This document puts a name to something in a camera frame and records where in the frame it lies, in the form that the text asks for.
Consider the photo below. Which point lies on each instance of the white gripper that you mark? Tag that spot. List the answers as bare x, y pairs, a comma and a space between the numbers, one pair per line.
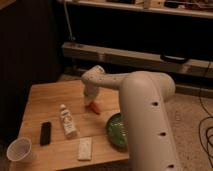
90, 91

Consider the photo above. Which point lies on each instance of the orange red pepper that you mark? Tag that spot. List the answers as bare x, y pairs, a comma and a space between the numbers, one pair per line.
94, 107

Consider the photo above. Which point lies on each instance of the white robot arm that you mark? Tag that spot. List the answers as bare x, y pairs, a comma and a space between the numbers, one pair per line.
142, 98

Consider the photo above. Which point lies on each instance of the green ceramic bowl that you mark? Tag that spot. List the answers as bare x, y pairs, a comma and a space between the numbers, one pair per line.
116, 132

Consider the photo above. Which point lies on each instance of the clear plastic cup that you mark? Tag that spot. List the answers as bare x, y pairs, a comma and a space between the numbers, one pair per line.
20, 150

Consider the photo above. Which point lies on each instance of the white squeeze bottle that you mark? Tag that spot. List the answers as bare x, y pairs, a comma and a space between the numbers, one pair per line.
67, 121

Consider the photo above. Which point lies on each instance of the white sponge block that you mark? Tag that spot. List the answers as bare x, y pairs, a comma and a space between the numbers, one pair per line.
85, 149

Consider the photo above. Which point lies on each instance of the black rectangular remote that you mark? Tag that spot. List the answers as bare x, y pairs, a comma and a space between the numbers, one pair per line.
45, 134

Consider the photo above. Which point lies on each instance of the upper wooden shelf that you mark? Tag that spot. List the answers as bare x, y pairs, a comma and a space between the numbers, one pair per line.
122, 6

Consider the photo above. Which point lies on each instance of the black handle on rail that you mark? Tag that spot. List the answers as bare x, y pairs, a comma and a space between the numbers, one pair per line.
173, 59

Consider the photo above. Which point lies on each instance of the grey metal rail beam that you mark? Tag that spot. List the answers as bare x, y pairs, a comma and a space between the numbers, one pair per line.
132, 58

